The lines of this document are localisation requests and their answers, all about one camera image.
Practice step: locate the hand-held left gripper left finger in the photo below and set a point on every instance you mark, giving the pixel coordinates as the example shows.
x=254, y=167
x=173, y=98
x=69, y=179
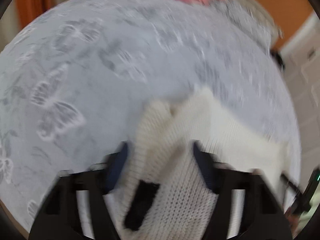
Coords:
x=119, y=166

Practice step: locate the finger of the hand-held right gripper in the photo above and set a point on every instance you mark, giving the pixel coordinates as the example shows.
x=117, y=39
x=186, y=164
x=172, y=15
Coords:
x=290, y=183

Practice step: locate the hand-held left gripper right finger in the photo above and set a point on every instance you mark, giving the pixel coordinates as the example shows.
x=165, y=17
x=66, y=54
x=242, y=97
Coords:
x=203, y=166

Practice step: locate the white knitted sweater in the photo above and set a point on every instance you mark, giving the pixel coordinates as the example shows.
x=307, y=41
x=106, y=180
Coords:
x=190, y=140

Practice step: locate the grey butterfly print bedsheet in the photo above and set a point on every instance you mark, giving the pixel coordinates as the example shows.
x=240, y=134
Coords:
x=125, y=62

